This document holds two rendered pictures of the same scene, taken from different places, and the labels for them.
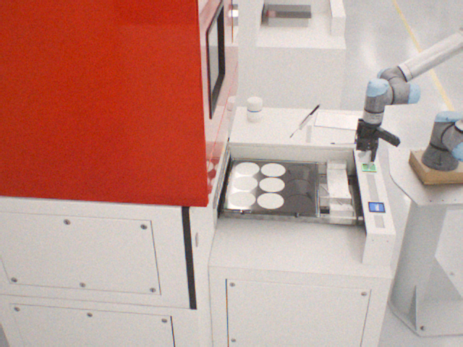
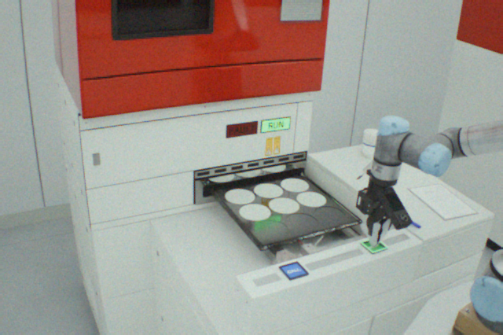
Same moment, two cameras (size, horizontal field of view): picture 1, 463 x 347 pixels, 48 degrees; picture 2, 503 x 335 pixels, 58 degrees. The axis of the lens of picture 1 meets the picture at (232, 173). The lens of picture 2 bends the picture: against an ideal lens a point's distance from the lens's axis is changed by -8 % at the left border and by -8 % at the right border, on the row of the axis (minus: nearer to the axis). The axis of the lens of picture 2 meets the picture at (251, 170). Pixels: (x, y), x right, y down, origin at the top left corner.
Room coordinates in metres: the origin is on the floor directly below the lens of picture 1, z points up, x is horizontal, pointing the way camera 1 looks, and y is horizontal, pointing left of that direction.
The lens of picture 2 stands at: (0.78, -1.23, 1.72)
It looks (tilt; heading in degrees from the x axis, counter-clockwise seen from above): 27 degrees down; 54
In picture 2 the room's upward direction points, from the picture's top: 3 degrees clockwise
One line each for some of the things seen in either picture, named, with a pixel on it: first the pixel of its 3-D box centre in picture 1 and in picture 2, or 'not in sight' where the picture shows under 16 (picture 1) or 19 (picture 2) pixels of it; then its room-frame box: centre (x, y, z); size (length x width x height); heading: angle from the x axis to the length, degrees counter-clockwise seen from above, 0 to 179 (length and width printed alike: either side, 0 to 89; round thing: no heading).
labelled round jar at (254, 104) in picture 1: (254, 109); (371, 143); (2.14, -0.11, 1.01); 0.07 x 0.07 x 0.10
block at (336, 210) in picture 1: (341, 210); (288, 261); (1.52, -0.40, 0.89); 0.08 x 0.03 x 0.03; 83
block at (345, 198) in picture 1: (340, 197); (312, 255); (1.60, -0.41, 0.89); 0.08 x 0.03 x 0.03; 83
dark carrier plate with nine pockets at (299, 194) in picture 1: (271, 185); (284, 206); (1.69, -0.16, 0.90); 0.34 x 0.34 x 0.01; 83
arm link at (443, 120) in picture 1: (448, 128); not in sight; (1.87, -0.90, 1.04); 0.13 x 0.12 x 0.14; 6
